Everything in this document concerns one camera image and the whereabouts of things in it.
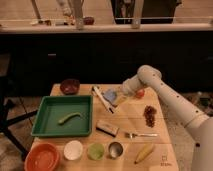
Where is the silver fork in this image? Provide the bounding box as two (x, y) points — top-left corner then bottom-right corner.
(125, 132), (158, 139)

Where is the green plastic tray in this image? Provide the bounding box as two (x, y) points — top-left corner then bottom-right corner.
(31, 95), (93, 137)

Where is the yellow banana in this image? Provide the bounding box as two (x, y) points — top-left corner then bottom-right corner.
(134, 143), (155, 164)

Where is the white handled knife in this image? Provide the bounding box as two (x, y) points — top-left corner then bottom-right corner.
(92, 86), (114, 114)

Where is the metal cup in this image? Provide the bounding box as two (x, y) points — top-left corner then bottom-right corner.
(108, 142), (123, 159)

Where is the black chair base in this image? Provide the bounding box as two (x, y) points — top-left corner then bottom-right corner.
(0, 76), (37, 160)

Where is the green bean pod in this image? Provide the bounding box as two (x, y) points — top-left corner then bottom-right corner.
(58, 112), (81, 125)

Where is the orange bowl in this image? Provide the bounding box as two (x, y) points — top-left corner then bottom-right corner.
(24, 143), (60, 171)

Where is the wooden block brush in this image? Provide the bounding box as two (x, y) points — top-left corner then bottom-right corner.
(96, 121), (119, 137)

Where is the bunch of dark grapes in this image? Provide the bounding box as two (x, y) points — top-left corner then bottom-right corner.
(144, 106), (156, 127)

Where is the red tomato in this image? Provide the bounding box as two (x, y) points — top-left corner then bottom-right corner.
(135, 89), (145, 99)

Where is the dark red background bowl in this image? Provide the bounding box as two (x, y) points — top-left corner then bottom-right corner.
(83, 17), (95, 25)

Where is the dark purple bowl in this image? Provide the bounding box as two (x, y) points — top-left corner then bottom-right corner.
(60, 79), (80, 95)

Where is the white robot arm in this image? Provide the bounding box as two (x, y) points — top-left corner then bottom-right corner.
(116, 65), (213, 171)

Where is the blue sponge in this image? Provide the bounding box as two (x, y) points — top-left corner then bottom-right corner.
(103, 89), (117, 104)

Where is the wooden table board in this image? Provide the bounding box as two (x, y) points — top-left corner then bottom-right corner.
(32, 88), (179, 171)

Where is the white small bowl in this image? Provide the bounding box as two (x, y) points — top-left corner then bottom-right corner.
(63, 140), (83, 161)

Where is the light green cup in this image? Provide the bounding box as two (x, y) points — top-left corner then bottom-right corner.
(87, 143), (105, 160)

